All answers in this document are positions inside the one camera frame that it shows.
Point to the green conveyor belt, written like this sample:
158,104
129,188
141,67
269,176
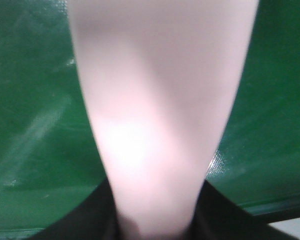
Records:
48,159

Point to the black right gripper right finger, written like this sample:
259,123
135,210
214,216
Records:
215,217

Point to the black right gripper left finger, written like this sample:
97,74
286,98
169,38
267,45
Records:
93,219

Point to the pink hand brush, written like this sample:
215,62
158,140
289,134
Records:
159,79

